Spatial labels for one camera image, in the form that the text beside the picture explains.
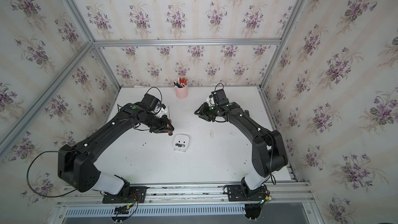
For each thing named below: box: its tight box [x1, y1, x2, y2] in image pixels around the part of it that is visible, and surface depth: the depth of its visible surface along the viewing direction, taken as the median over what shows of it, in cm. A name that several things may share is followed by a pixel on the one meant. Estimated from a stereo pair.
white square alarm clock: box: [172, 133, 190, 153], surface depth 89 cm
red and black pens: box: [173, 77, 188, 89], surface depth 110 cm
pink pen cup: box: [174, 84, 190, 100], surface depth 115 cm
